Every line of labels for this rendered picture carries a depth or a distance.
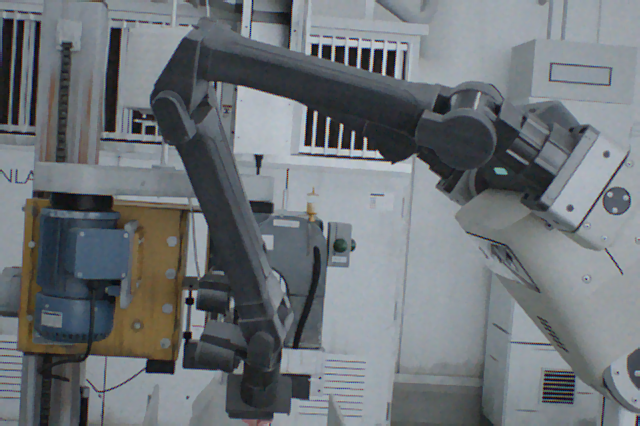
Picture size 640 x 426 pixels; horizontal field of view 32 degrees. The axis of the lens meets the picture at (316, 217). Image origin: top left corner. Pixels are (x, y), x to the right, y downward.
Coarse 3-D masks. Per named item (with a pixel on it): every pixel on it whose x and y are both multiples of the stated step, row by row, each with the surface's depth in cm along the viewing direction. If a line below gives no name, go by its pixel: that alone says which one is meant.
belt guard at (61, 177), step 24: (48, 168) 209; (72, 168) 207; (96, 168) 208; (120, 168) 211; (72, 192) 207; (96, 192) 208; (120, 192) 212; (144, 192) 215; (168, 192) 219; (192, 192) 223; (264, 192) 236
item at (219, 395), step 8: (216, 376) 212; (224, 376) 226; (216, 384) 203; (224, 384) 225; (216, 392) 203; (224, 392) 198; (216, 400) 203; (224, 400) 198; (216, 408) 202; (224, 408) 198; (216, 416) 202; (224, 416) 198; (216, 424) 202; (224, 424) 198; (232, 424) 195; (240, 424) 192; (256, 424) 180
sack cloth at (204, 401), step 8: (208, 384) 288; (200, 392) 289; (208, 392) 286; (200, 400) 286; (208, 400) 274; (192, 408) 287; (200, 408) 275; (208, 408) 262; (200, 416) 262; (208, 416) 260; (192, 424) 270; (200, 424) 261; (208, 424) 259
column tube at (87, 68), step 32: (64, 0) 232; (96, 32) 233; (96, 64) 233; (64, 96) 233; (96, 96) 234; (96, 128) 236; (96, 160) 240; (32, 352) 236; (32, 384) 236; (64, 384) 236; (32, 416) 236; (64, 416) 237
